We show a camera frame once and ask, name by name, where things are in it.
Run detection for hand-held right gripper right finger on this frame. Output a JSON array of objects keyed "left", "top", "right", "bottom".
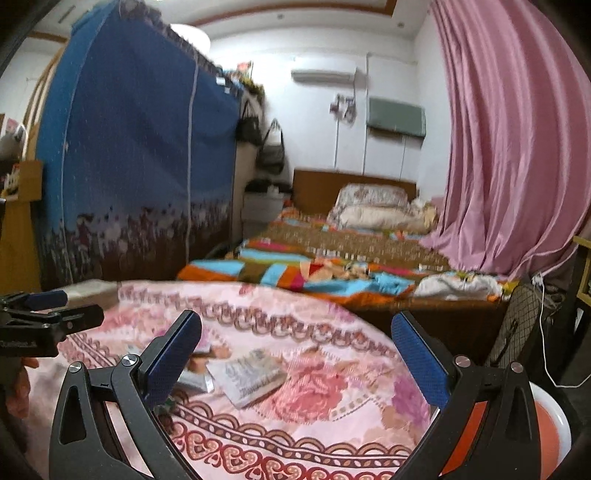
[{"left": 390, "top": 310, "right": 541, "bottom": 480}]

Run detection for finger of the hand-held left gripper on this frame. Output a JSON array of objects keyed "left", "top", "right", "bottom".
[
  {"left": 0, "top": 290, "right": 69, "bottom": 313},
  {"left": 41, "top": 305, "right": 105, "bottom": 333}
]

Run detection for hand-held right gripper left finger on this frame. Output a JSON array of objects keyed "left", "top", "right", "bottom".
[{"left": 48, "top": 309, "right": 204, "bottom": 480}]

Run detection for small grey printed packet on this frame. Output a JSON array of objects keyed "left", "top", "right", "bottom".
[{"left": 178, "top": 344, "right": 217, "bottom": 395}]

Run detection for white printed paper packet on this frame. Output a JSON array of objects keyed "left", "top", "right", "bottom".
[{"left": 205, "top": 348, "right": 289, "bottom": 409}]

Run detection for white and orange bin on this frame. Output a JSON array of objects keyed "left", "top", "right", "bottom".
[{"left": 438, "top": 383, "right": 574, "bottom": 480}]

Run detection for person's left hand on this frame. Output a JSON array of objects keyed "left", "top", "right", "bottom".
[{"left": 6, "top": 356, "right": 41, "bottom": 420}]

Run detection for thick old book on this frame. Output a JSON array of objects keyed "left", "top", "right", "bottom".
[{"left": 65, "top": 279, "right": 122, "bottom": 306}]

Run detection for white crumpled cloth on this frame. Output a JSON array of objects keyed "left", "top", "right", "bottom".
[{"left": 416, "top": 272, "right": 504, "bottom": 298}]

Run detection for patterned dark bag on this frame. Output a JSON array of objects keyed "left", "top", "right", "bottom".
[{"left": 485, "top": 281, "right": 543, "bottom": 367}]

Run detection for pink floral quilt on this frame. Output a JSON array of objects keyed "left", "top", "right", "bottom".
[{"left": 18, "top": 279, "right": 439, "bottom": 480}]

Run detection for colourful patchwork bedsheet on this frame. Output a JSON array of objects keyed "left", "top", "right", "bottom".
[{"left": 178, "top": 208, "right": 513, "bottom": 306}]

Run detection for cream yellow cloth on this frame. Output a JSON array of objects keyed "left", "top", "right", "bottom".
[{"left": 409, "top": 199, "right": 438, "bottom": 229}]

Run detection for beige pillow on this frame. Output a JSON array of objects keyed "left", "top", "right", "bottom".
[{"left": 328, "top": 205, "right": 428, "bottom": 232}]

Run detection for grey plush toy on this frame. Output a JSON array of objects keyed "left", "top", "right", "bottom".
[{"left": 0, "top": 117, "right": 26, "bottom": 162}]

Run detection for blue fabric wardrobe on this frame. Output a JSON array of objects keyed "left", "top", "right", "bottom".
[{"left": 34, "top": 4, "right": 243, "bottom": 287}]

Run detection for white nightstand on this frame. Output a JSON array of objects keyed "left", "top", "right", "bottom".
[{"left": 242, "top": 191, "right": 289, "bottom": 241}]

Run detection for floral pillow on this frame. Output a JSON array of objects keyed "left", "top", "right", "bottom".
[{"left": 333, "top": 184, "right": 411, "bottom": 210}]

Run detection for wooden shelf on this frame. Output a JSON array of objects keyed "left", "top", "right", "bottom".
[{"left": 561, "top": 235, "right": 591, "bottom": 384}]

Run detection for black items pile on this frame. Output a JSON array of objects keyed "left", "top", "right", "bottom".
[{"left": 246, "top": 179, "right": 293, "bottom": 193}]

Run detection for wooden headboard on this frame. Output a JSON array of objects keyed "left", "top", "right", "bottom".
[{"left": 293, "top": 168, "right": 417, "bottom": 215}]

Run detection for black and white handbag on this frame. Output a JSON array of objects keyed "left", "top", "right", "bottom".
[{"left": 256, "top": 119, "right": 284, "bottom": 175}]

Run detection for pink curtain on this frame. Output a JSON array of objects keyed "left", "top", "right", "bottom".
[{"left": 418, "top": 0, "right": 591, "bottom": 283}]

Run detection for white round lampshade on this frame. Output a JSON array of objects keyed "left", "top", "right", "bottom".
[{"left": 171, "top": 23, "right": 211, "bottom": 58}]

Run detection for white air conditioner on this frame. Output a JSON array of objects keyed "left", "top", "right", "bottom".
[{"left": 291, "top": 68, "right": 357, "bottom": 85}]

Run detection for wooden bunk bed frame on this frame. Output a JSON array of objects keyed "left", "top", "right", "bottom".
[{"left": 0, "top": 46, "right": 70, "bottom": 296}]

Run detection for white charging cable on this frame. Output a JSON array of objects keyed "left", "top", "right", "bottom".
[{"left": 538, "top": 272, "right": 583, "bottom": 388}]

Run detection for green covered wall box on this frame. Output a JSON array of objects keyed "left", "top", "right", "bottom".
[{"left": 367, "top": 97, "right": 426, "bottom": 138}]

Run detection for wall switch box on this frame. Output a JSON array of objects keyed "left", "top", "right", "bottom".
[{"left": 329, "top": 95, "right": 356, "bottom": 121}]

